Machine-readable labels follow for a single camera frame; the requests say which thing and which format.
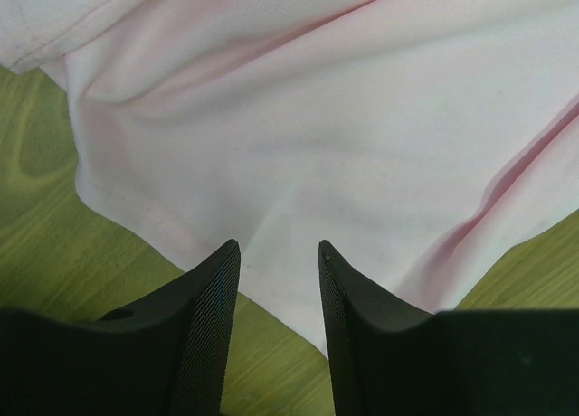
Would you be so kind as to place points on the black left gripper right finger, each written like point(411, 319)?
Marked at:
point(387, 357)

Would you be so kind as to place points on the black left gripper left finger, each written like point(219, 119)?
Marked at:
point(162, 354)

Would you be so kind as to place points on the pink t-shirt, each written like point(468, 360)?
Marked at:
point(423, 138)

